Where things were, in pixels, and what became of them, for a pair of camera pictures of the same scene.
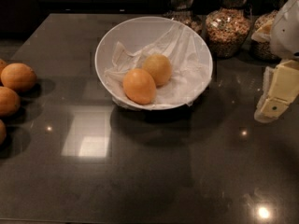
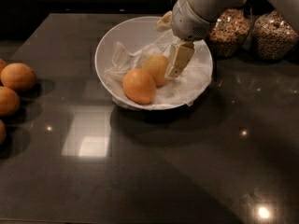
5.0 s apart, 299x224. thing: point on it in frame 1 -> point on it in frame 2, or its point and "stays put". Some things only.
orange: x=159 y=67 stays put
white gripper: x=286 y=28 -> x=189 y=21
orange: x=3 y=133 stays put
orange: x=19 y=77 stays put
